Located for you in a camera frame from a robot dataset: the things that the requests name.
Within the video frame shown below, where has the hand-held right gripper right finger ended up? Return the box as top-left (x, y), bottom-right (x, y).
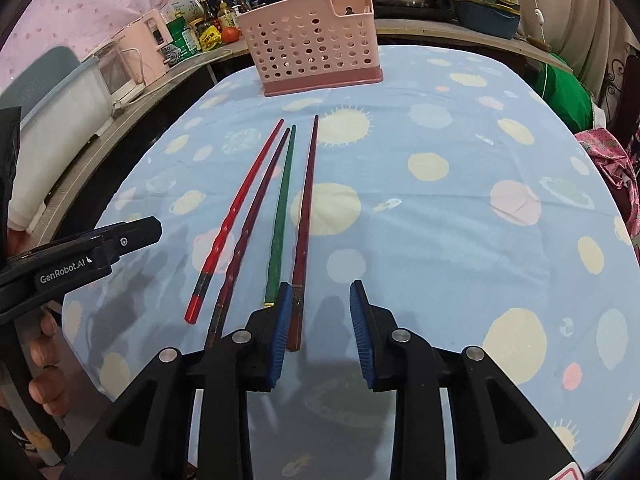
top-left (349, 280), bottom-right (588, 480)

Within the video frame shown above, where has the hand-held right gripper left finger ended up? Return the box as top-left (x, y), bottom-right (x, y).
top-left (60, 282), bottom-right (293, 480)

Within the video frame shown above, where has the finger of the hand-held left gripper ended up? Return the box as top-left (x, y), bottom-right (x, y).
top-left (7, 216), bottom-right (164, 277)

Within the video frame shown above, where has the maroon chopstick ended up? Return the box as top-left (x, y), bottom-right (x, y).
top-left (286, 115), bottom-right (320, 352)
top-left (202, 127), bottom-right (292, 353)

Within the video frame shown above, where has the red chopstick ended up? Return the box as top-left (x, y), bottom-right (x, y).
top-left (184, 119), bottom-right (285, 324)

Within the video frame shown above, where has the pink perforated utensil holder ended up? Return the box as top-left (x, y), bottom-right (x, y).
top-left (235, 0), bottom-right (385, 98)

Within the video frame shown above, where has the person's left hand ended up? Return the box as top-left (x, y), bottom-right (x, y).
top-left (26, 310), bottom-right (70, 417)

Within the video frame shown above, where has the white plastic bin grey lid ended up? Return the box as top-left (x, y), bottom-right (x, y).
top-left (5, 45), bottom-right (113, 233)

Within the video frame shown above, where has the blue planet print tablecloth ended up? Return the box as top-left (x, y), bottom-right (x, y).
top-left (60, 45), bottom-right (640, 480)

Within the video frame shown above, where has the pink kitchen appliance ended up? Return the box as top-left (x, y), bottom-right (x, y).
top-left (131, 9), bottom-right (171, 78)

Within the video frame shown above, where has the yellow packet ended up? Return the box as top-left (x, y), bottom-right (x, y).
top-left (199, 25), bottom-right (223, 52)

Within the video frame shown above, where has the pink dotted sheet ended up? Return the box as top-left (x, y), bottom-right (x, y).
top-left (0, 0), bottom-right (201, 101)

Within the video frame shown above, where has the pink printed cloth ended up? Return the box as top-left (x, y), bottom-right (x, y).
top-left (574, 127), bottom-right (640, 241)

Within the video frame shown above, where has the green bag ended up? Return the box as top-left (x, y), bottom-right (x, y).
top-left (530, 50), bottom-right (596, 131)

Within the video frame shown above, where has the blue planter tray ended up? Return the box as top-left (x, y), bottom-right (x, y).
top-left (450, 0), bottom-right (522, 40)

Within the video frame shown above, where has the dark metal chair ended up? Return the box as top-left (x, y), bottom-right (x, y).
top-left (602, 55), bottom-right (640, 131)

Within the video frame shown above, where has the beige curtain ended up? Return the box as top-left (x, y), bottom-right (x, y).
top-left (505, 0), bottom-right (640, 111)

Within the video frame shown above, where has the white cord with switch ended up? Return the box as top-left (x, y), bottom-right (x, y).
top-left (520, 0), bottom-right (548, 46)

